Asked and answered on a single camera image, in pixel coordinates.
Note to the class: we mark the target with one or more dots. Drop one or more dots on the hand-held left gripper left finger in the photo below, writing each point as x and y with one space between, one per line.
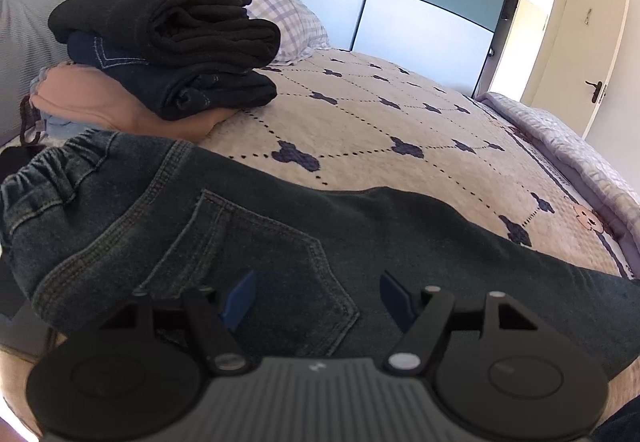
237 302

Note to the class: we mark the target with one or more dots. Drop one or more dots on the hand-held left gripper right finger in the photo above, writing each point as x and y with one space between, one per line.
397 303

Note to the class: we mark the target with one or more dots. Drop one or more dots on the dark washed jeans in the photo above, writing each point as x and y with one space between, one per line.
300 232

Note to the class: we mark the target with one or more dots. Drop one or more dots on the beige printed blanket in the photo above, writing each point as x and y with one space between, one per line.
400 121

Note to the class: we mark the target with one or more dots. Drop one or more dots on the dark blue folded jeans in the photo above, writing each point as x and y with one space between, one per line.
200 91

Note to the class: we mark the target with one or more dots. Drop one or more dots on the folded grey quilt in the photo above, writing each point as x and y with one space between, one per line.
575 146

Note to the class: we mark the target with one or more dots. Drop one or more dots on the peach folded garment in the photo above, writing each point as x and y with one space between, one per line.
90 96

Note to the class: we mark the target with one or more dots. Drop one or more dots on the person's dark blue clothing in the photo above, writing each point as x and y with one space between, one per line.
620 424

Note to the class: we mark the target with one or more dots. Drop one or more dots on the checked pillow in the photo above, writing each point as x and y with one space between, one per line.
295 16

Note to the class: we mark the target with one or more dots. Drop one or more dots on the black folded garment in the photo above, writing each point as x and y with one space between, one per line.
165 16

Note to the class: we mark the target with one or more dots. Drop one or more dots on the cream door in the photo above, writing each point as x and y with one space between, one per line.
590 31

